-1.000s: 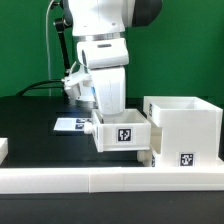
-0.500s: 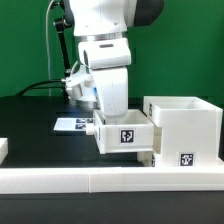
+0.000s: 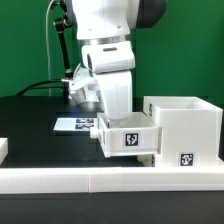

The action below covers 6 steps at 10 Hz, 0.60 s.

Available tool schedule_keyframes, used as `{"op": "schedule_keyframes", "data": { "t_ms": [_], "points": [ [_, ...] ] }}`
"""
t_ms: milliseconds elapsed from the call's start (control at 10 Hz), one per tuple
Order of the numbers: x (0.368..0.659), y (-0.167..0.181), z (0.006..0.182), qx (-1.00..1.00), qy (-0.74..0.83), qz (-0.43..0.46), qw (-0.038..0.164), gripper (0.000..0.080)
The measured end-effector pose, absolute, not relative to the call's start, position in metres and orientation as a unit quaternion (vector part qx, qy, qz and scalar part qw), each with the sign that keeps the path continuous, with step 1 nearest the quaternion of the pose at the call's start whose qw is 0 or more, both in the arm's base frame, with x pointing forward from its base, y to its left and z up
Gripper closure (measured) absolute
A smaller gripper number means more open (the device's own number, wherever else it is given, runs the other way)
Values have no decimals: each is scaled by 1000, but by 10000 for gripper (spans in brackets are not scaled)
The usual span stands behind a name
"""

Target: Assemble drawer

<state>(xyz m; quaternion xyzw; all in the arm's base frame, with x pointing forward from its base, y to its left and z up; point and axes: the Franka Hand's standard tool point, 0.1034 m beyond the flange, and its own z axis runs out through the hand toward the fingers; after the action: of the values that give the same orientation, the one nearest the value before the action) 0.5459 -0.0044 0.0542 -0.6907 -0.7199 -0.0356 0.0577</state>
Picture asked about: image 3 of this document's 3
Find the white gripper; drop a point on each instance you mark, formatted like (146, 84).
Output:
(111, 66)

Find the white drawer box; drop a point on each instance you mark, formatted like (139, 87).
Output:
(147, 160)
(138, 136)

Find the white front drawer box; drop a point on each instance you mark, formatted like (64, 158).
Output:
(147, 160)

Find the white drawer cabinet frame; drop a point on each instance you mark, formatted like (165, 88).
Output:
(189, 130)

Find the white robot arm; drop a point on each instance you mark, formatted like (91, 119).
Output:
(103, 29)

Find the marker tag sheet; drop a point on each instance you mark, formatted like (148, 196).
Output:
(74, 124)

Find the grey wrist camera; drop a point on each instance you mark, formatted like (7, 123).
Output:
(83, 86)

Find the white front fence rail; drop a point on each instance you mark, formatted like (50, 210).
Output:
(122, 179)

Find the white fence rail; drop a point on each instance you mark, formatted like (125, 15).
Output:
(3, 149)
(122, 179)

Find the white left fence rail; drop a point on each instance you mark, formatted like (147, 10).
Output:
(3, 149)

